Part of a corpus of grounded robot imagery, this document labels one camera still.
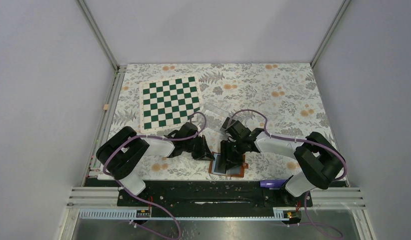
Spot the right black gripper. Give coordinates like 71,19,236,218
218,139,247,171

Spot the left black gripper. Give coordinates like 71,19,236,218
183,134,215,161

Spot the brown leather card holder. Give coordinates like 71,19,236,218
208,152,249,178

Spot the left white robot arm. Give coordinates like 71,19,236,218
95,122,214,206

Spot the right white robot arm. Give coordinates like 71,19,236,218
218,119,345,206

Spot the purple marker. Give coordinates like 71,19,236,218
259,179,287,189

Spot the green white chessboard mat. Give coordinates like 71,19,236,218
139,75,204,133

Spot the floral tablecloth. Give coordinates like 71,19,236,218
106,63,338,181

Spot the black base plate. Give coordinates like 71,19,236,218
87,179,318,219

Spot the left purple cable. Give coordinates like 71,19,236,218
102,111,208,240

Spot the aluminium frame rail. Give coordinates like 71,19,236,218
66,65,128,240

